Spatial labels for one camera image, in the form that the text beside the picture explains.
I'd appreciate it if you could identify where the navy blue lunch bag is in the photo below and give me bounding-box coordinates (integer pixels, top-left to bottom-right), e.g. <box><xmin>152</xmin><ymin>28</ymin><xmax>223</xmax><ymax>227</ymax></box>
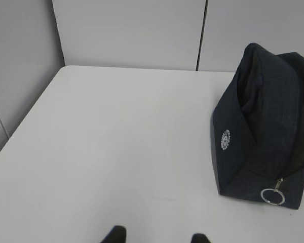
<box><xmin>212</xmin><ymin>43</ymin><xmax>304</xmax><ymax>210</ymax></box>

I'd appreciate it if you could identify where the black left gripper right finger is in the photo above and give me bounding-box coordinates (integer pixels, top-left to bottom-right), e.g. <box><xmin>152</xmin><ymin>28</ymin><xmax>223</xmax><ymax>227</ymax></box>
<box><xmin>191</xmin><ymin>233</ymin><xmax>210</xmax><ymax>243</ymax></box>

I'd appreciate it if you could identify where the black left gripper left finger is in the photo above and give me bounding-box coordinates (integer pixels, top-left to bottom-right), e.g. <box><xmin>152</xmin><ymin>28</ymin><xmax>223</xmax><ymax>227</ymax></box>
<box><xmin>101</xmin><ymin>225</ymin><xmax>126</xmax><ymax>243</ymax></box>

